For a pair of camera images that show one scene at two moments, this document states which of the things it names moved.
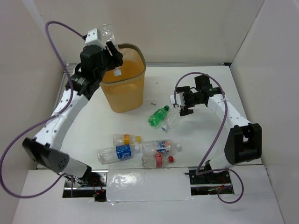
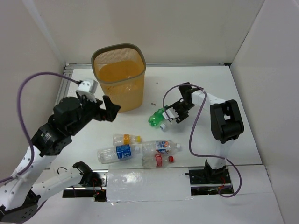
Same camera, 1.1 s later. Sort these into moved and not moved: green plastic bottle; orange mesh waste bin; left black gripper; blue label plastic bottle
Moved: left black gripper
Not moved: blue label plastic bottle; green plastic bottle; orange mesh waste bin
